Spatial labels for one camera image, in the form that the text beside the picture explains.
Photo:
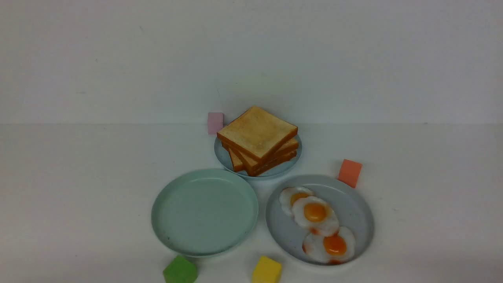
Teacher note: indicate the fried egg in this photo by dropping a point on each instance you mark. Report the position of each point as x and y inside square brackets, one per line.
[316, 215]
[288, 196]
[331, 250]

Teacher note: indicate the blue bread plate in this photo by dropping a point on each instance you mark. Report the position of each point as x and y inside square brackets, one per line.
[224, 158]

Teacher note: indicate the pink foam cube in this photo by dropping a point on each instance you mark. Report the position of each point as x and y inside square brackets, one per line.
[215, 122]

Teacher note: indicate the green plate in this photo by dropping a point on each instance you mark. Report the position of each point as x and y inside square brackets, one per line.
[205, 213]

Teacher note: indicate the orange foam cube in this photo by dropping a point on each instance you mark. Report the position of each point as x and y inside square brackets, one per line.
[349, 172]

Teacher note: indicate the grey egg plate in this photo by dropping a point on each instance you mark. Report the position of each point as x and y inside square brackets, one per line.
[351, 209]

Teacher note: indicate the yellow foam cube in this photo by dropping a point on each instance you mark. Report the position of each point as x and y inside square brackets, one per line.
[267, 270]

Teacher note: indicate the green foam cube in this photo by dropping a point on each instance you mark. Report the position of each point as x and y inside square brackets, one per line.
[180, 270]

